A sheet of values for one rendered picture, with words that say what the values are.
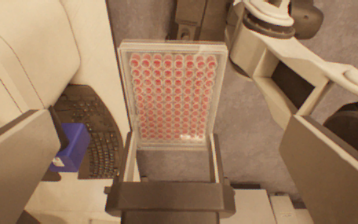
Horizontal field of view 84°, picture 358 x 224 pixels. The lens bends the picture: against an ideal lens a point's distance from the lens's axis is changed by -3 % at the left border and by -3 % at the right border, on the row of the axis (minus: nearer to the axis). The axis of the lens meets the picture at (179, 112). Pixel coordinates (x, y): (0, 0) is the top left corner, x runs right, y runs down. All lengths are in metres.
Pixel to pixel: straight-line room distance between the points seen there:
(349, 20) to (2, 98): 1.58
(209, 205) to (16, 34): 0.34
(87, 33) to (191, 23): 0.64
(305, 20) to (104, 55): 0.80
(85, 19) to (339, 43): 1.46
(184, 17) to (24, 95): 0.82
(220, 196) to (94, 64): 0.44
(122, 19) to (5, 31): 0.97
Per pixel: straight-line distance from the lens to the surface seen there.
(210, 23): 1.09
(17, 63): 0.37
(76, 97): 0.60
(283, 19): 0.61
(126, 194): 0.19
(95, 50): 0.53
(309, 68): 0.46
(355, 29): 1.65
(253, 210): 2.50
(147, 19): 1.27
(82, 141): 0.51
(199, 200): 0.19
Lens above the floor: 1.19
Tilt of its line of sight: 47 degrees down
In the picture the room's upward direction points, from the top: 180 degrees counter-clockwise
